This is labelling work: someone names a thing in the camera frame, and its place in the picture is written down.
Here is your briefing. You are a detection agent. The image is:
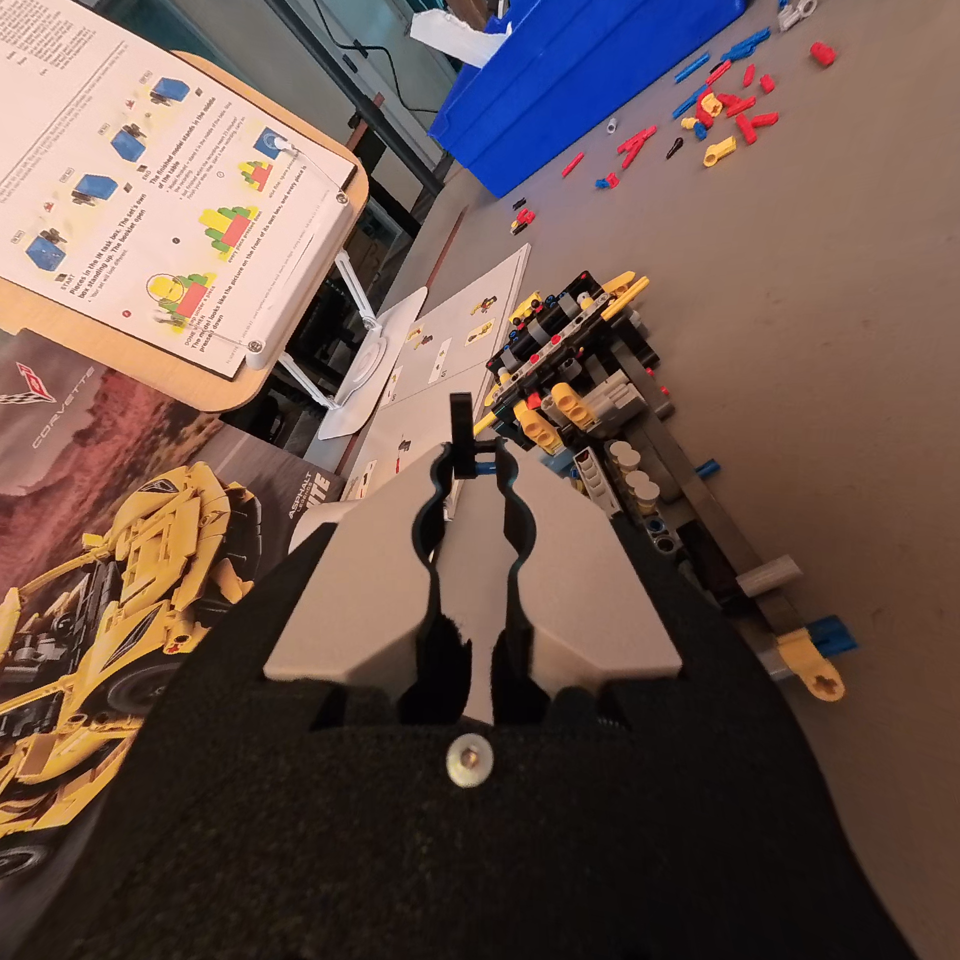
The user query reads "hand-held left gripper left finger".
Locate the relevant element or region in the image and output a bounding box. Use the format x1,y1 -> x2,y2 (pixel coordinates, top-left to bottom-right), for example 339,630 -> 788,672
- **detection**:
264,442 -> 455,689

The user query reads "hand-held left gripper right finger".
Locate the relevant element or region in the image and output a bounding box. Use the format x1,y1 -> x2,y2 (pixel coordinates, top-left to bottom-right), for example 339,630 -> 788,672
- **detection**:
498,442 -> 682,693

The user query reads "black lego beam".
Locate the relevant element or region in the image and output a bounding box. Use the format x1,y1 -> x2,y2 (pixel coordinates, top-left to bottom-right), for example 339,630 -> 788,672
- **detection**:
450,392 -> 500,480

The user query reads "lego car model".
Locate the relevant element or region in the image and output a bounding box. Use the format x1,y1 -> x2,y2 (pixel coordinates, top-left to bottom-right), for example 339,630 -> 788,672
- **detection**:
480,271 -> 860,702

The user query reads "pile of red blue pins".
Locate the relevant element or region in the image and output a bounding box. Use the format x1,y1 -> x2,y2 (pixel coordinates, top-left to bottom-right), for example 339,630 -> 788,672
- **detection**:
562,22 -> 837,189

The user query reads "lego instruction booklet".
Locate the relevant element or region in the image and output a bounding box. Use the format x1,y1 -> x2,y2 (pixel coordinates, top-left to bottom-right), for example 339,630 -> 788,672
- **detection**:
341,243 -> 532,519

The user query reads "lego set box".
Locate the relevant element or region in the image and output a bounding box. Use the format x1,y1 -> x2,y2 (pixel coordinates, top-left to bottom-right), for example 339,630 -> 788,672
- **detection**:
0,330 -> 348,886

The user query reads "printed instruction sheet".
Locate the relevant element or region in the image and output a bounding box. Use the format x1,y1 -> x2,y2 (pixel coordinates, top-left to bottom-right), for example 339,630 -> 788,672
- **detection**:
0,0 -> 357,380

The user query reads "black metal pole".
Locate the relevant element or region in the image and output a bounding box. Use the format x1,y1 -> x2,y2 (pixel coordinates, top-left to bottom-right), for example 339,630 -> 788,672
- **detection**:
266,0 -> 451,196

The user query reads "blue plastic bin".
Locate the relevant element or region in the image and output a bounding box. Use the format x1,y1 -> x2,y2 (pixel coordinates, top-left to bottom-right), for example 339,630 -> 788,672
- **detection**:
429,0 -> 751,198

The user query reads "black cable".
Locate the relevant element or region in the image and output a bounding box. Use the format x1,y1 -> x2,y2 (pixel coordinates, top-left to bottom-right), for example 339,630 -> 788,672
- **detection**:
311,0 -> 451,114

